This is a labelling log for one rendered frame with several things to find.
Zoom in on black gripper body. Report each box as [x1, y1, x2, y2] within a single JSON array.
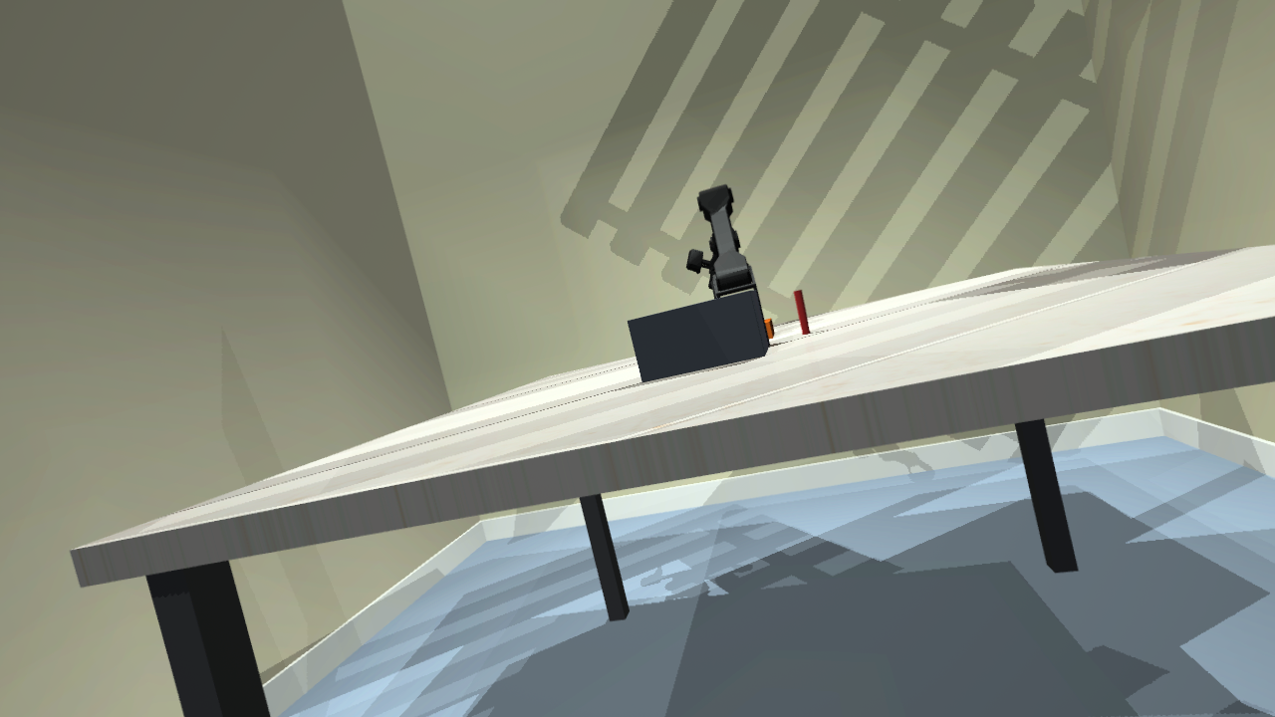
[[686, 249, 717, 272]]

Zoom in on dark red peg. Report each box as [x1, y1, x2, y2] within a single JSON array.
[[793, 290, 810, 336]]

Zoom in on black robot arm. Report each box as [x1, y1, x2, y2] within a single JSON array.
[[696, 184, 757, 299]]

